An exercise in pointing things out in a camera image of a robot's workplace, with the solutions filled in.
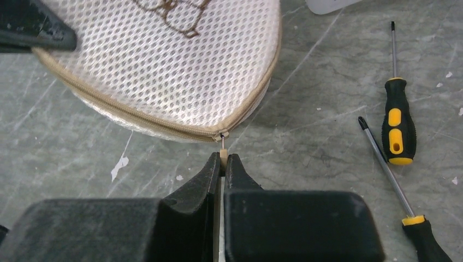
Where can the white plastic basket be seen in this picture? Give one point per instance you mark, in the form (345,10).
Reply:
(322,7)

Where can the long yellow black screwdriver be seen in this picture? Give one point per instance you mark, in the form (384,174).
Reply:
(416,227)

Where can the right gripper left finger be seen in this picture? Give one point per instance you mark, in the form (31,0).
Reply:
(178,227)

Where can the white mesh laundry bag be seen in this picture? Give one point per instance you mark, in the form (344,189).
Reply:
(183,71)

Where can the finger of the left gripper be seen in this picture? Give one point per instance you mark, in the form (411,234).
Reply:
(27,24)

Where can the black yellow short screwdriver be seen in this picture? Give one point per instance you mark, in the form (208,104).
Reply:
(399,139)

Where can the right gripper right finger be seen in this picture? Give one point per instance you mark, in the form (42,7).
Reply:
(294,225)

